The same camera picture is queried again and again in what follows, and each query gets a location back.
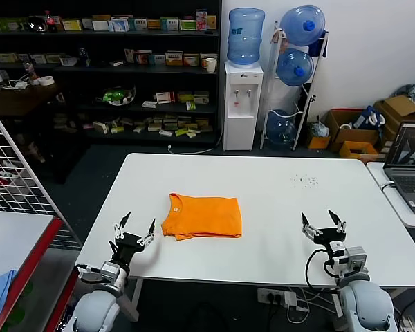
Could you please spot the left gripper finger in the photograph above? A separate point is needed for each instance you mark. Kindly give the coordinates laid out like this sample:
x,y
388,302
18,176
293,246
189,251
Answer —
x,y
119,231
148,238

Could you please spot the flat yellow medicine box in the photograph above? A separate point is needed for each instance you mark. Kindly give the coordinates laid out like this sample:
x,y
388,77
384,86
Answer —
x,y
101,18

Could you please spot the clear bottle with red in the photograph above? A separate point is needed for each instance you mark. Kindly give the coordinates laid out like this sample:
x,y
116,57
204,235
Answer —
x,y
28,71

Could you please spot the blue water jug with label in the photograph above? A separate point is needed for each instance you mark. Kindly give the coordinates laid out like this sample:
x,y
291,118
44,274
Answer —
x,y
245,38

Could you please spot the glossy black helmet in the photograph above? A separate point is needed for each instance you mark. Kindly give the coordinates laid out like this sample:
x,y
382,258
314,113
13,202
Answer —
x,y
36,25

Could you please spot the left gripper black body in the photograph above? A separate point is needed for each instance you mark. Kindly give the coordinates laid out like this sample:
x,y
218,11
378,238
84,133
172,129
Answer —
x,y
128,247

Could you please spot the flat white medicine box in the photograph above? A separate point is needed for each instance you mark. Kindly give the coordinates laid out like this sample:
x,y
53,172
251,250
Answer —
x,y
165,133
149,104

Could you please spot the clear plastic bag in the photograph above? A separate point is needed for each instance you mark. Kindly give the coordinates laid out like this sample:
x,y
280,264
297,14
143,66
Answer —
x,y
320,129

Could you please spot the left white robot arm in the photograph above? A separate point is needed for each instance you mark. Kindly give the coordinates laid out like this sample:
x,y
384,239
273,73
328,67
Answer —
x,y
93,311

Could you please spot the small flat white box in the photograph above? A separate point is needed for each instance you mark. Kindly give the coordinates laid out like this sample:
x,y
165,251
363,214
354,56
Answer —
x,y
116,63

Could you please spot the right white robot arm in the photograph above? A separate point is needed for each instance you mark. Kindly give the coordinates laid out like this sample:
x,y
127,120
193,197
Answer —
x,y
366,304

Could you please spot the white paper cup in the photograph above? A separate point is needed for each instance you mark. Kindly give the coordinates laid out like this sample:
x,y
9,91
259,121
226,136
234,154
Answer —
x,y
211,65

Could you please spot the wide white tape roll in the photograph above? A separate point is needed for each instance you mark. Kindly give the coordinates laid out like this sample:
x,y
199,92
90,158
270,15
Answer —
x,y
47,81

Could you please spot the grey laptop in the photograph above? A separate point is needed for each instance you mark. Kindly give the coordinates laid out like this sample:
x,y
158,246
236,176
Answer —
x,y
411,183

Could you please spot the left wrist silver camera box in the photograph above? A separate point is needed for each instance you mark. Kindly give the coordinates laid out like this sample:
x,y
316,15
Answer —
x,y
112,270

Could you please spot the tall red white box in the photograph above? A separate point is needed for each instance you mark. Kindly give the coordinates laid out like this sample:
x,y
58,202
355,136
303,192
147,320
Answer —
x,y
201,20

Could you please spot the red white medicine box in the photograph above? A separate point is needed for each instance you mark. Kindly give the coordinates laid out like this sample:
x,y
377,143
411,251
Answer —
x,y
165,97

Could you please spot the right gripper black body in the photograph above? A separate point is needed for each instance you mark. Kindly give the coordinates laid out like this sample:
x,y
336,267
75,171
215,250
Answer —
x,y
330,236

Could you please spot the white cart with red frame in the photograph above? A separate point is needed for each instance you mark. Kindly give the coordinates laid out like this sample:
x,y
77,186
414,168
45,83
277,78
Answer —
x,y
7,235

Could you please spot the blue white medicine box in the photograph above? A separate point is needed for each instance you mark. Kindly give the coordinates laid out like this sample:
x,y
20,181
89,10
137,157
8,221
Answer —
x,y
120,25

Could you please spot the white pink medicine box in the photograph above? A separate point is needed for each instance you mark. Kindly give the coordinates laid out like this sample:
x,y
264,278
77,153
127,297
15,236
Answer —
x,y
129,56

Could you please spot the open brown cardboard box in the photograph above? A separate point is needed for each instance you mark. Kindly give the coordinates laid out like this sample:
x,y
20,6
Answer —
x,y
397,107

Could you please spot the orange t-shirt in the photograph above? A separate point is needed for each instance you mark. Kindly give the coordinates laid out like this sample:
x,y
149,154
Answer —
x,y
207,218

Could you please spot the white power adapter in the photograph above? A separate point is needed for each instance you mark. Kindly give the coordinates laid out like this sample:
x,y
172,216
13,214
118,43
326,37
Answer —
x,y
291,300

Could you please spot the black shelving unit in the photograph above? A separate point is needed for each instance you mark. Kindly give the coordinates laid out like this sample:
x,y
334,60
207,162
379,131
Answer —
x,y
100,70

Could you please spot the small yellow cardboard box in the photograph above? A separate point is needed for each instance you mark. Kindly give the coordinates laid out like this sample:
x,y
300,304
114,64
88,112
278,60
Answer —
x,y
320,142

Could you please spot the dark blue cloth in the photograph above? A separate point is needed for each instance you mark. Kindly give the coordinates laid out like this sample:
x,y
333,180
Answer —
x,y
320,48

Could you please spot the small green medicine box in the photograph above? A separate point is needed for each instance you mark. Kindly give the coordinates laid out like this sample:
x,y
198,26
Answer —
x,y
191,106

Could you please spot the bowl of green fruit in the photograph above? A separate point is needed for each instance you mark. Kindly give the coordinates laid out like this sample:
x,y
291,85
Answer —
x,y
115,96

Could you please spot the white water dispenser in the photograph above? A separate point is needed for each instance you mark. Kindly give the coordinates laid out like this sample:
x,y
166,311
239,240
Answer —
x,y
240,131

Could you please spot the flat yellow cardboard box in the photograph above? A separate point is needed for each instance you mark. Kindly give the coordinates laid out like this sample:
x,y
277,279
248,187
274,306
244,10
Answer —
x,y
349,150

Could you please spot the red dark medicine box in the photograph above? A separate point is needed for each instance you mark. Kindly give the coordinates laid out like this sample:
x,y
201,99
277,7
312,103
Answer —
x,y
142,58

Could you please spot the black folded tripod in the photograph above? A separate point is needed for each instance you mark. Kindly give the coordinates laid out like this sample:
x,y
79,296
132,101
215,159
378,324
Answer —
x,y
311,100

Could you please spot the cola bottle red cap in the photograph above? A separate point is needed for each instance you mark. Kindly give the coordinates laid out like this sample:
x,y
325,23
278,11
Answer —
x,y
50,24

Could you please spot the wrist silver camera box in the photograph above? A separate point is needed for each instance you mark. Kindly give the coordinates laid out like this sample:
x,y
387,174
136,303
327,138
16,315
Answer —
x,y
112,270
355,258

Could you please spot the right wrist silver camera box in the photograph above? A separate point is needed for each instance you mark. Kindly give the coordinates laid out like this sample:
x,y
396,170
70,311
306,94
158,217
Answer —
x,y
355,258

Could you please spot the yellow green medicine box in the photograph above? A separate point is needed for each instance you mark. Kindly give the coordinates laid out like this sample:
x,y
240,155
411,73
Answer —
x,y
181,133
186,97
117,130

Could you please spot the blue plastic bottle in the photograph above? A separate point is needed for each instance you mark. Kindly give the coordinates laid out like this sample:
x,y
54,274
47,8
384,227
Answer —
x,y
84,58

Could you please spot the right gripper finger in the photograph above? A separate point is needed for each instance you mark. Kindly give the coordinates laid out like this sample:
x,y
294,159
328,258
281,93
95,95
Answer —
x,y
313,232
341,227

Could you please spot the blue white bag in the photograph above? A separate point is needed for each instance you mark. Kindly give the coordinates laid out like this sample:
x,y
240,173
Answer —
x,y
364,117

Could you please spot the teal white medicine box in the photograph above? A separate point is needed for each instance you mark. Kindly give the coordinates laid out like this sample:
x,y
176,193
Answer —
x,y
158,60
140,24

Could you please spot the dark wooden desk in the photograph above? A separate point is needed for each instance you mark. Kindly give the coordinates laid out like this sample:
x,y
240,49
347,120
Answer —
x,y
17,102

